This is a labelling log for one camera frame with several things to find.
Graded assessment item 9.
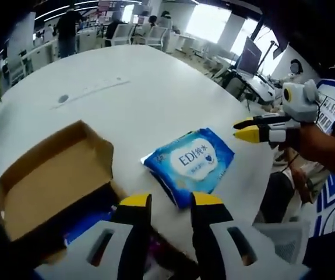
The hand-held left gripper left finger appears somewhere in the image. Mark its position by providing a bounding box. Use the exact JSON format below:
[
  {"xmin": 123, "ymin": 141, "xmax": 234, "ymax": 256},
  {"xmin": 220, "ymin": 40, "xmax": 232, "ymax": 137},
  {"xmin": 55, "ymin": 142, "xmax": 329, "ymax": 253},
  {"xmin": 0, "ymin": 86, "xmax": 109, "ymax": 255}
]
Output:
[{"xmin": 34, "ymin": 192, "xmax": 153, "ymax": 280}]

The brown cardboard shoe box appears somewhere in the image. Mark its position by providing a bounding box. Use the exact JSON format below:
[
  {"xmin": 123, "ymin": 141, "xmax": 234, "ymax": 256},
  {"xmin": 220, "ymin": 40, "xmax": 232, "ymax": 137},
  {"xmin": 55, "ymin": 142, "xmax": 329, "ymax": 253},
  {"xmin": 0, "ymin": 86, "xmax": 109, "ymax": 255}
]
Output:
[{"xmin": 0, "ymin": 119, "xmax": 199, "ymax": 265}]

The blue wet wipes soft item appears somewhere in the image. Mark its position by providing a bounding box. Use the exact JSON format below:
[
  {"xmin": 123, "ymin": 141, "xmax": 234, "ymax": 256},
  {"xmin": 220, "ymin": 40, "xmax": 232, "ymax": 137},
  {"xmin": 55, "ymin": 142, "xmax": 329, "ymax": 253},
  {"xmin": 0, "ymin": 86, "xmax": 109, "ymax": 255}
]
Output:
[{"xmin": 140, "ymin": 127, "xmax": 235, "ymax": 209}]

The white office chair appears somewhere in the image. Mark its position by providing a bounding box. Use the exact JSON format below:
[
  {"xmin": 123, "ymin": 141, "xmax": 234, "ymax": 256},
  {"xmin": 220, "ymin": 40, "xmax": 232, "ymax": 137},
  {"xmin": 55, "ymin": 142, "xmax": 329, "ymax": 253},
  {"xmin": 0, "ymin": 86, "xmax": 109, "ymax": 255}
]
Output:
[
  {"xmin": 113, "ymin": 23, "xmax": 135, "ymax": 46},
  {"xmin": 148, "ymin": 26, "xmax": 168, "ymax": 49}
]

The person's right hand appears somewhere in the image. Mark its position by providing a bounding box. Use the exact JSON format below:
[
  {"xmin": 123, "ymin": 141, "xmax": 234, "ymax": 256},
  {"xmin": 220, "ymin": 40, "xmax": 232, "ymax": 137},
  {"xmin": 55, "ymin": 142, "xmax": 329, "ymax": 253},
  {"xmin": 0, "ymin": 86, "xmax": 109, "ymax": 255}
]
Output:
[{"xmin": 277, "ymin": 125, "xmax": 316, "ymax": 158}]

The grey mesh office chair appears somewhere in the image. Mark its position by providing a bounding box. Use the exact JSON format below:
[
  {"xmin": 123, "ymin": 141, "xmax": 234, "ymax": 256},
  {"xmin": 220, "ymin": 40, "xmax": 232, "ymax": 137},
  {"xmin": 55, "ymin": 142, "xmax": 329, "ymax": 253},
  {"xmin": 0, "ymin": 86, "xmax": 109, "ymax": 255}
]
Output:
[{"xmin": 254, "ymin": 220, "xmax": 312, "ymax": 265}]

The large purple monitor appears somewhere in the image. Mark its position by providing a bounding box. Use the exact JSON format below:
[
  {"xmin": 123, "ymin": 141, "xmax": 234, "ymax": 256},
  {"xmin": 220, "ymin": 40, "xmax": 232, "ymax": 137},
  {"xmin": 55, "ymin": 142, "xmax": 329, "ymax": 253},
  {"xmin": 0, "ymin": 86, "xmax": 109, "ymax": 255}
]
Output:
[{"xmin": 237, "ymin": 36, "xmax": 263, "ymax": 75}]

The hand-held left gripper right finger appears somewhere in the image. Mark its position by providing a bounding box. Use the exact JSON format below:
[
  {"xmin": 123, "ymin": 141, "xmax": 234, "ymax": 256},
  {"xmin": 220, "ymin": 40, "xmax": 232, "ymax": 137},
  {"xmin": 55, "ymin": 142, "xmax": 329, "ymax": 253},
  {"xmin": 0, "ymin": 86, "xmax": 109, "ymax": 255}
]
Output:
[{"xmin": 190, "ymin": 191, "xmax": 305, "ymax": 280}]

